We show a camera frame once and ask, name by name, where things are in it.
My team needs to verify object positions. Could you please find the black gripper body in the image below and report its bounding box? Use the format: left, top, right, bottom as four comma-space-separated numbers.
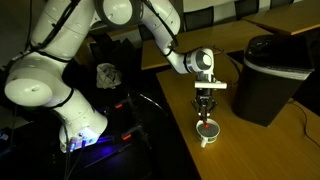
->
196, 87, 214, 107

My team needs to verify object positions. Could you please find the curved chrome metal tube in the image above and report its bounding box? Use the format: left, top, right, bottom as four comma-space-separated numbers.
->
138, 92, 169, 116

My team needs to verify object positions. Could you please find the black trash bin with lid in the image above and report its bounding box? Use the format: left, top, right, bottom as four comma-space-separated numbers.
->
231, 34, 316, 128

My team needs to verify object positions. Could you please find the wooden background table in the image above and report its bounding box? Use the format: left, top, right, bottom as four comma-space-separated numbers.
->
242, 0, 320, 36
140, 19, 274, 71

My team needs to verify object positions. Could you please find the black clamp with orange tag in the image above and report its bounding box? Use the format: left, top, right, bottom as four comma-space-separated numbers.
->
113, 97, 138, 112
112, 124, 152, 148

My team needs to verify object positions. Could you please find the black office chair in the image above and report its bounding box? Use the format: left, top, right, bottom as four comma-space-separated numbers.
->
269, 0, 296, 10
233, 0, 261, 21
183, 5, 215, 32

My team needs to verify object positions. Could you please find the crumpled grey cloth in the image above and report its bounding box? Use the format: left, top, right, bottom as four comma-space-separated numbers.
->
96, 62, 123, 90

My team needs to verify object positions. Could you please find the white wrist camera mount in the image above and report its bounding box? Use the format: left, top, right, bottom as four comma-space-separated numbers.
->
194, 80, 228, 90

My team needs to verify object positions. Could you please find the white bowl with handle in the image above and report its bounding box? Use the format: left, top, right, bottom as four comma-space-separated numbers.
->
195, 118, 221, 149

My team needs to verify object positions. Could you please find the thin black cable on table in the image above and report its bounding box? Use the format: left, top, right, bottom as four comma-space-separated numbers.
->
288, 99, 320, 148

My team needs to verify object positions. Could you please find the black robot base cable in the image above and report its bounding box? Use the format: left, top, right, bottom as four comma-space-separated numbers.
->
53, 109, 76, 180

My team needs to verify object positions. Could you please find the thin black hanging cable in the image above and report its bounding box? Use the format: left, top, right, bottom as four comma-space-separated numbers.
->
27, 0, 34, 44

